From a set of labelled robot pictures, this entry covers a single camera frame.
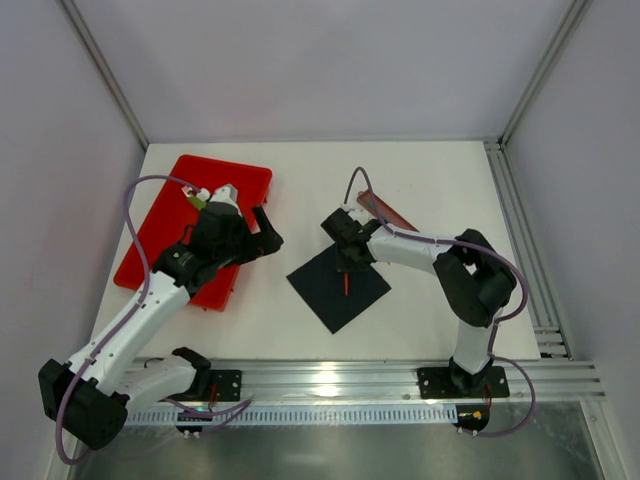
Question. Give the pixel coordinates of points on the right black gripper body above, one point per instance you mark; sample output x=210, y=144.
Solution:
x=347, y=258

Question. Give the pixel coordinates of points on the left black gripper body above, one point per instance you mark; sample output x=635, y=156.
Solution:
x=248, y=241

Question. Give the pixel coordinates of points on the black paper napkin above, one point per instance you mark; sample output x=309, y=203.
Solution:
x=320, y=285

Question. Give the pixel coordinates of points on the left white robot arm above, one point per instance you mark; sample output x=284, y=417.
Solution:
x=91, y=394

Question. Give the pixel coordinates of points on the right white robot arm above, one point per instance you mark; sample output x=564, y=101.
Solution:
x=477, y=283

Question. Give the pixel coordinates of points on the brown utensil holder box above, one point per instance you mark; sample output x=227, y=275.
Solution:
x=386, y=212

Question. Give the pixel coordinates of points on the red plastic tray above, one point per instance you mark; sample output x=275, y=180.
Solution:
x=171, y=212

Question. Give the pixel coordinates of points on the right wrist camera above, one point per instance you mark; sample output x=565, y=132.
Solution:
x=356, y=212

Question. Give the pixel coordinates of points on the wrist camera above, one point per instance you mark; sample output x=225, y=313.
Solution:
x=226, y=194
x=356, y=212

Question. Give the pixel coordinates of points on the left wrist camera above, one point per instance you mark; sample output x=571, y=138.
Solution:
x=226, y=194

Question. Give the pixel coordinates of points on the aluminium mounting rail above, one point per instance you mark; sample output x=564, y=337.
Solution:
x=310, y=381

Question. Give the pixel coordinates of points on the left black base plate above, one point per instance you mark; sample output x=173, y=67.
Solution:
x=215, y=385

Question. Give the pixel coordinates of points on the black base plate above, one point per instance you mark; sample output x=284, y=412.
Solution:
x=447, y=383
x=215, y=385

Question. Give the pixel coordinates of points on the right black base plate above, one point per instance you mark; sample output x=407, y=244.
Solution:
x=447, y=383

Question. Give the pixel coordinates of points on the perforated cable duct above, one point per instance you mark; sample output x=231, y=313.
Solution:
x=303, y=415

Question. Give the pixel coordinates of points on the left aluminium frame post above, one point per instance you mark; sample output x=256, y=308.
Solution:
x=82, y=31

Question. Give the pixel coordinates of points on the aluminium frame post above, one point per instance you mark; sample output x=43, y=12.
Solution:
x=82, y=31
x=551, y=55

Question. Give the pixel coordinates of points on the right aluminium frame post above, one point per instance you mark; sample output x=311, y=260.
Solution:
x=551, y=55

